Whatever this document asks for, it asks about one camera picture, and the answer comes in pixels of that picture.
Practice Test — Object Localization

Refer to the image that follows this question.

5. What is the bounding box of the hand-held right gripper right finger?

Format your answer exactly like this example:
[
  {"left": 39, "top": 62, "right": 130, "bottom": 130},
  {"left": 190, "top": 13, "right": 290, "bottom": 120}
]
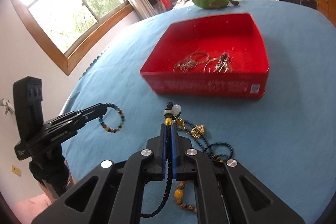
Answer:
[{"left": 171, "top": 124, "right": 306, "bottom": 224}]

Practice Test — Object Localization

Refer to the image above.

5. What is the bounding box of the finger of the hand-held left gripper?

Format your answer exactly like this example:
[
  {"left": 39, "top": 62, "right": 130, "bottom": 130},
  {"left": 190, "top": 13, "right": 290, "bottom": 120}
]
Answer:
[
  {"left": 67, "top": 103, "right": 109, "bottom": 125},
  {"left": 50, "top": 111, "right": 88, "bottom": 132}
]

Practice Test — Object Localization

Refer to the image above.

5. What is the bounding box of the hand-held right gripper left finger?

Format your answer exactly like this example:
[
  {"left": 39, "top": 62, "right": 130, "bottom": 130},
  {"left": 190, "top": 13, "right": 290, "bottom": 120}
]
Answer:
[{"left": 31, "top": 123, "right": 168, "bottom": 224}]

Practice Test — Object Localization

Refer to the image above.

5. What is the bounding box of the dark braided cord necklace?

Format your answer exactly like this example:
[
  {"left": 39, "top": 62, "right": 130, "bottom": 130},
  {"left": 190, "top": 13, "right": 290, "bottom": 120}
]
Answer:
[{"left": 140, "top": 101, "right": 188, "bottom": 217}]

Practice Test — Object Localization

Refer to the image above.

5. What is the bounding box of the multicolour bead bracelet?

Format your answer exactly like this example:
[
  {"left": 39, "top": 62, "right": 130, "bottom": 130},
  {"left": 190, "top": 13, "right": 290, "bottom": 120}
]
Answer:
[{"left": 98, "top": 103, "right": 126, "bottom": 134}]

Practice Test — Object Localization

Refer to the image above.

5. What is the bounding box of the red tin box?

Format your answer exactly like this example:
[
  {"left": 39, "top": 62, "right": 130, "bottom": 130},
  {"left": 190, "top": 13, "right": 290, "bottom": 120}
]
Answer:
[{"left": 140, "top": 13, "right": 270, "bottom": 101}]

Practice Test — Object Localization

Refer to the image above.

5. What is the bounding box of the silver chain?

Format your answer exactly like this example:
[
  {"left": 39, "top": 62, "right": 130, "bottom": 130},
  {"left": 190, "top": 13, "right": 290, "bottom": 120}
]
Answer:
[{"left": 173, "top": 60, "right": 196, "bottom": 73}]

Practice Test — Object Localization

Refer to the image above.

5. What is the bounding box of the silver wristwatch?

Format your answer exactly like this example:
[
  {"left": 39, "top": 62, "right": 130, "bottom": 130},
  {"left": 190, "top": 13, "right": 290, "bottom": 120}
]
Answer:
[{"left": 215, "top": 53, "right": 234, "bottom": 73}]

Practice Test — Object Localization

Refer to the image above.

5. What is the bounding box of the person's left forearm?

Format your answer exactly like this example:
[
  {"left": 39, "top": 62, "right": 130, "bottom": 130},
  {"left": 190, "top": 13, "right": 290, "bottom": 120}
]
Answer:
[{"left": 13, "top": 187, "right": 59, "bottom": 222}]

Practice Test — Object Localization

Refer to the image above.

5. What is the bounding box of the person's left hand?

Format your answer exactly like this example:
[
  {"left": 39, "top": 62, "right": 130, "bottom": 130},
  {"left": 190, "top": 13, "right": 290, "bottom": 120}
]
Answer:
[{"left": 29, "top": 145, "right": 71, "bottom": 199}]

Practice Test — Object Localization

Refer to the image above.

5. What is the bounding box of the white wall hook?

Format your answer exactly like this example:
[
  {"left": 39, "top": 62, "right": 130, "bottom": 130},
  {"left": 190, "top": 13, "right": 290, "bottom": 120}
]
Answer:
[{"left": 0, "top": 98, "right": 15, "bottom": 115}]

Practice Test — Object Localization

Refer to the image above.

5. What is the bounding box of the dark bead necklace gold charm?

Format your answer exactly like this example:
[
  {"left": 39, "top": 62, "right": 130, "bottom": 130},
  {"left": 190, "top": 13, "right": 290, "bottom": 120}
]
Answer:
[{"left": 184, "top": 119, "right": 235, "bottom": 161}]

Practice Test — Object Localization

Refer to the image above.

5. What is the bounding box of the brown wooden bead bracelet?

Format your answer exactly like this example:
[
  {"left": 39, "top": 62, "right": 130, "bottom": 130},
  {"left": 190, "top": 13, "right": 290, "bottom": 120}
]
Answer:
[{"left": 175, "top": 181, "right": 198, "bottom": 213}]

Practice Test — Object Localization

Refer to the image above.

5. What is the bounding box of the large wooden frame window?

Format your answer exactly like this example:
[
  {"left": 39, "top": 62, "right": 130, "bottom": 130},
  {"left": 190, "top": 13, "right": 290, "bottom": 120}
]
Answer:
[{"left": 7, "top": 0, "right": 135, "bottom": 76}]

